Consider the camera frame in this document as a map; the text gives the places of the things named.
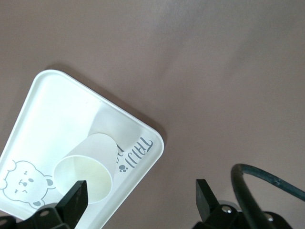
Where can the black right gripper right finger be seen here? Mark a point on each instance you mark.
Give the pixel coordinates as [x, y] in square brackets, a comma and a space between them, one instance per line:
[209, 210]

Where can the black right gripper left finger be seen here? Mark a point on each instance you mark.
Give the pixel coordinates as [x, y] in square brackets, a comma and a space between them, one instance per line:
[71, 207]

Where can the white plastic cup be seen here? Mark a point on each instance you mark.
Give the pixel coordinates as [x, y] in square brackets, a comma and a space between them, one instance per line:
[95, 148]

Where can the white tray with bear print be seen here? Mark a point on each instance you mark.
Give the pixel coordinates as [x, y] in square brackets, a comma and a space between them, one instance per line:
[59, 114]

